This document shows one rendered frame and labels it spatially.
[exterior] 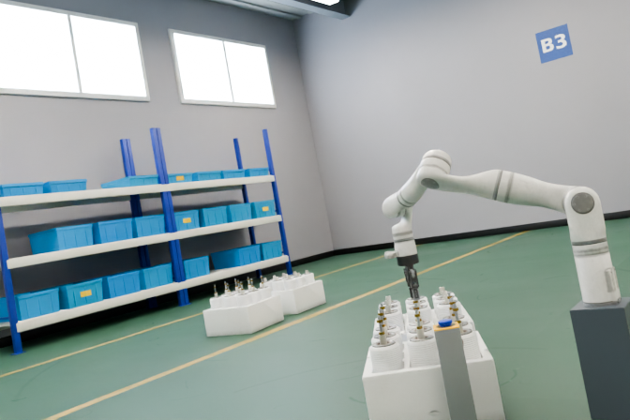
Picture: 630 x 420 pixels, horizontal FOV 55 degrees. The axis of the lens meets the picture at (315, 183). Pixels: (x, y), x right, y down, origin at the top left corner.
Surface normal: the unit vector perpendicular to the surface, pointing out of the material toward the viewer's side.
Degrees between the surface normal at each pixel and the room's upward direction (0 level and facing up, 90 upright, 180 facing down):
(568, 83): 90
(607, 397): 90
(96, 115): 90
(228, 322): 90
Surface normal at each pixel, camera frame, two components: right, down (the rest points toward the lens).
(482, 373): -0.14, -0.03
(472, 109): -0.60, 0.07
